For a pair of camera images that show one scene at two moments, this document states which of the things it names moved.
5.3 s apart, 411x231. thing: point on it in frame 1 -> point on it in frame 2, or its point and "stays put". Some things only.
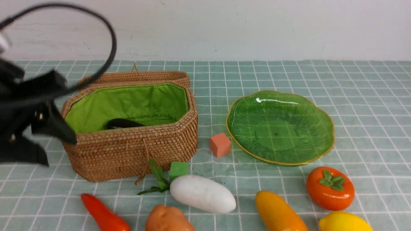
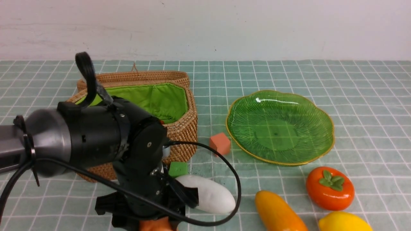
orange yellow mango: (278, 215) stays put
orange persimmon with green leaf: (330, 188) stays put
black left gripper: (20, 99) -> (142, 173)
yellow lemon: (343, 221) stays put
